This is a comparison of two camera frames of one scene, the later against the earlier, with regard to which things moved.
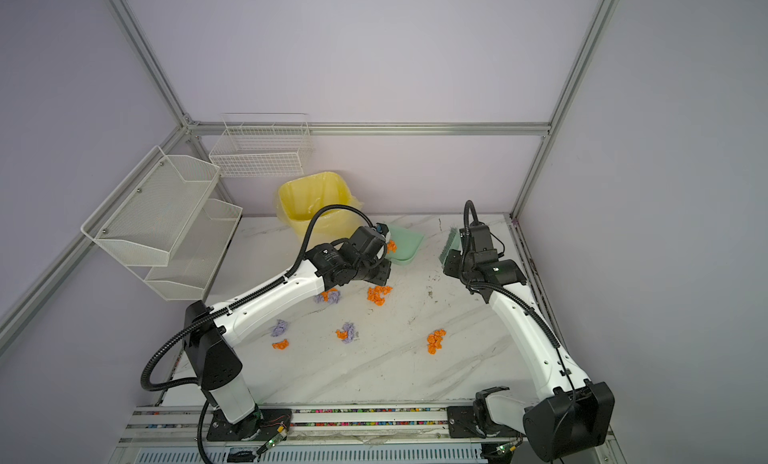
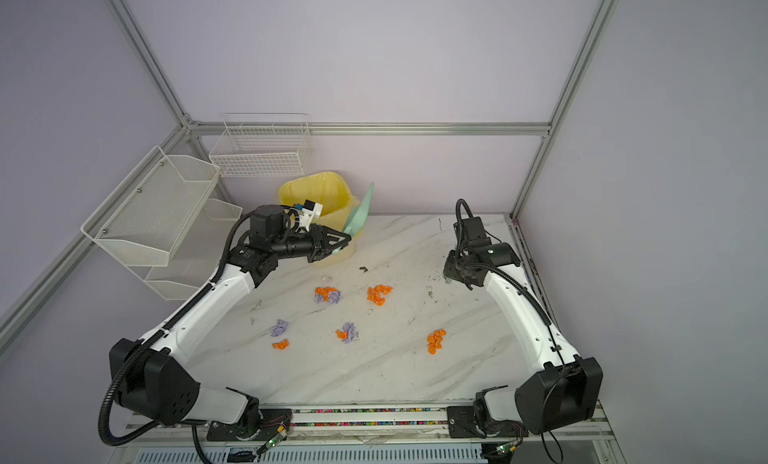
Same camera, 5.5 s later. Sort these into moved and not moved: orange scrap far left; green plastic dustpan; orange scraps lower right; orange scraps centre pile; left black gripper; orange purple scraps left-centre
Moved: left black gripper; green plastic dustpan
Not moved: orange scraps centre pile; orange scrap far left; orange scraps lower right; orange purple scraps left-centre
